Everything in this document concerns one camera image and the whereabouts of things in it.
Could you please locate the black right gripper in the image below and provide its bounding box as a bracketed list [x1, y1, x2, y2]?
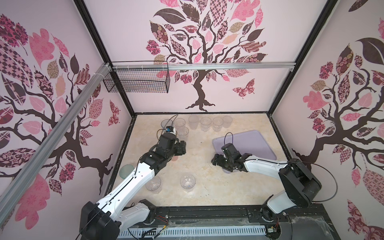
[209, 154, 233, 171]

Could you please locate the pink plastic cup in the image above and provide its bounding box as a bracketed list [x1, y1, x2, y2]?
[171, 156, 179, 162]

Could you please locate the clear glass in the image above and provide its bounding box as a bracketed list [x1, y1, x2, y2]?
[180, 174, 196, 192]
[145, 176, 162, 194]

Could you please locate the teal dimpled plastic cup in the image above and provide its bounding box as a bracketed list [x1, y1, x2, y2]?
[119, 165, 135, 179]

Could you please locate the blue ribbed plastic cup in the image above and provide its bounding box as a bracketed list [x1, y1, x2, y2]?
[161, 119, 174, 129]

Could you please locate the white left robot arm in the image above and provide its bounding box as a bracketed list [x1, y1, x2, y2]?
[78, 128, 186, 240]

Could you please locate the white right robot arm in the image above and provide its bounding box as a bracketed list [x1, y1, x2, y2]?
[211, 143, 322, 222]

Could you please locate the lilac plastic tray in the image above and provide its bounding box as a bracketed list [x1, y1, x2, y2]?
[212, 130, 277, 161]

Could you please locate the clear cup second row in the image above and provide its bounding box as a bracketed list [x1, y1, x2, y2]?
[177, 126, 190, 141]

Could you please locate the clear cup back row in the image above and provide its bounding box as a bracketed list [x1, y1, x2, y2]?
[188, 115, 200, 130]
[174, 118, 186, 129]

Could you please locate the frosted dimpled clear cup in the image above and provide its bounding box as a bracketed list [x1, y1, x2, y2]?
[223, 116, 233, 129]

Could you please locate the clear faceted glass tumbler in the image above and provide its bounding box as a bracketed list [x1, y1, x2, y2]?
[200, 117, 212, 132]

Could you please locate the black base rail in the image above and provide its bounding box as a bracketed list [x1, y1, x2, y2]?
[142, 204, 330, 225]

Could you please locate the black wire mesh basket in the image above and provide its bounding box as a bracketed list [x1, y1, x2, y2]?
[103, 60, 171, 94]

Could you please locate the white perforated cable duct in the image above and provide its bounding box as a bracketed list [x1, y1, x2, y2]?
[118, 226, 266, 240]

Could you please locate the aluminium rail back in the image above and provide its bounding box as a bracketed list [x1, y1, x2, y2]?
[113, 62, 296, 71]

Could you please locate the aluminium rail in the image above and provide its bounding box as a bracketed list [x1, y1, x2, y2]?
[113, 62, 296, 71]
[1, 63, 111, 224]

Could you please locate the black left corner post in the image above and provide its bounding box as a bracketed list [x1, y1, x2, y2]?
[74, 0, 136, 118]

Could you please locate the black corner frame post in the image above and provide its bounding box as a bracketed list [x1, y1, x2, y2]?
[268, 0, 339, 116]

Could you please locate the aluminium rail left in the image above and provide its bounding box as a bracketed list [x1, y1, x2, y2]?
[1, 63, 111, 224]

